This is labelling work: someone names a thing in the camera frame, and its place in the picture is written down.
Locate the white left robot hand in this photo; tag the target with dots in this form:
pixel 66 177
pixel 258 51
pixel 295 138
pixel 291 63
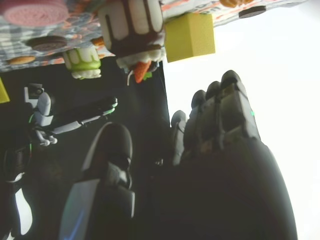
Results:
pixel 225 187

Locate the green white toy cupcake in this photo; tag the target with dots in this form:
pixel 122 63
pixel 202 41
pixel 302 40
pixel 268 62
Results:
pixel 82 65

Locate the chocolate drip toy cake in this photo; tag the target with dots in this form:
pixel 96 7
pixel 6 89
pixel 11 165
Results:
pixel 130 32

